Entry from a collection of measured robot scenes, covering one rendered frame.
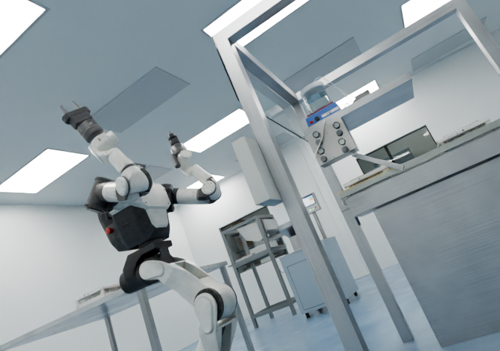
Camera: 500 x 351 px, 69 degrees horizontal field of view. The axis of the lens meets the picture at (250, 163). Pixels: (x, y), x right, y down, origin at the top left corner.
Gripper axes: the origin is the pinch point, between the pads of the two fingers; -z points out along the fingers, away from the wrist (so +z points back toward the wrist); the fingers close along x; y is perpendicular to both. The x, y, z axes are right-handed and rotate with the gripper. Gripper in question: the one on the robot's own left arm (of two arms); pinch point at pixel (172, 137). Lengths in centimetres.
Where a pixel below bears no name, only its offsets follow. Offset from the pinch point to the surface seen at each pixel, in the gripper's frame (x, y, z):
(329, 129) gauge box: 8, -77, 55
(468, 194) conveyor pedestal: -2, -111, 121
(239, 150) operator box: 55, -17, 82
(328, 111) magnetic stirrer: 10, -84, 45
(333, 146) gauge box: 3, -74, 64
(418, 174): 2, -98, 101
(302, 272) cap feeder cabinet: -267, -76, 16
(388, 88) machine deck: 25, -109, 62
